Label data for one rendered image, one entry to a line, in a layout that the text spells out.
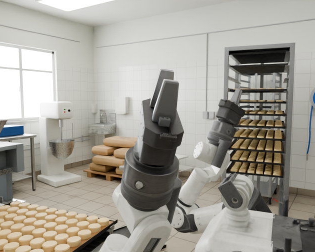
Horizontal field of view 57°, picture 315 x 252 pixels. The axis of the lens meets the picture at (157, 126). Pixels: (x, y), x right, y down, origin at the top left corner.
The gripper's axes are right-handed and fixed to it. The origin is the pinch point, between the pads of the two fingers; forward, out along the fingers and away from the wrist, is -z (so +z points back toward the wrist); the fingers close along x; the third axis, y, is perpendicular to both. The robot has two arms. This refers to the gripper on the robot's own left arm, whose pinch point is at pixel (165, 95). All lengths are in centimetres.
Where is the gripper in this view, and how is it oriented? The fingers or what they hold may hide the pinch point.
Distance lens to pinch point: 42.0
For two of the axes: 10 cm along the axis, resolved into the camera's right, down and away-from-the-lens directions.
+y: 9.8, 1.2, 1.6
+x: -0.9, -4.7, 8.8
